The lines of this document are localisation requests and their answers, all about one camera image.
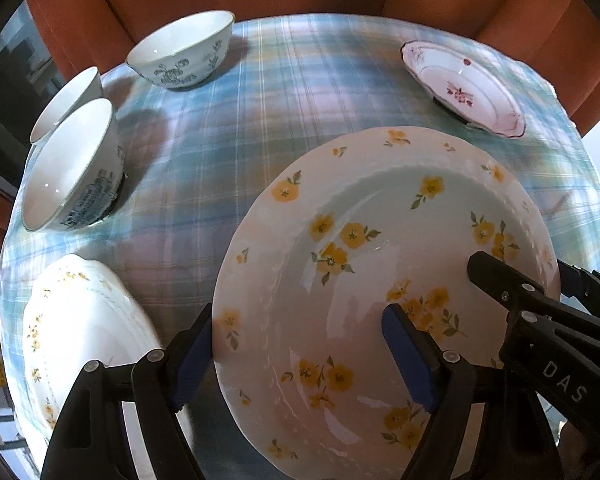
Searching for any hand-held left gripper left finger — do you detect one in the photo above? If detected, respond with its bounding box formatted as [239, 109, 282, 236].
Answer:
[40, 302, 216, 480]

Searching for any window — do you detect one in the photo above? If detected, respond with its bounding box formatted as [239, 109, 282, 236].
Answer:
[0, 0, 66, 191]

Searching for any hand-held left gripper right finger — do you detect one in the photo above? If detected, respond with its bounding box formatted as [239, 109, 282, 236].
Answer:
[381, 302, 511, 480]

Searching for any pink flower plate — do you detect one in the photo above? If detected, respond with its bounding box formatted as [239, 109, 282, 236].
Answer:
[400, 40, 527, 138]

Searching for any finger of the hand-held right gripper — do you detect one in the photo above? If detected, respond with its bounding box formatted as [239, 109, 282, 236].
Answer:
[467, 252, 600, 346]
[557, 260, 600, 311]

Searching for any blue print white bowl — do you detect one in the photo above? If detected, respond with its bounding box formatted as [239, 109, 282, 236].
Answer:
[21, 97, 127, 233]
[29, 66, 104, 146]

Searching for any plaid tablecloth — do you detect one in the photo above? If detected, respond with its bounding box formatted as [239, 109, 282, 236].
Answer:
[0, 12, 600, 461]

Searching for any large yellow flower plate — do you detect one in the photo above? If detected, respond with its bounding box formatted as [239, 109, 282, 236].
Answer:
[212, 126, 562, 480]

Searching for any blue flower white bowl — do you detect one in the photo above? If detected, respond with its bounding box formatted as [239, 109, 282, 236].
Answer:
[126, 10, 236, 91]

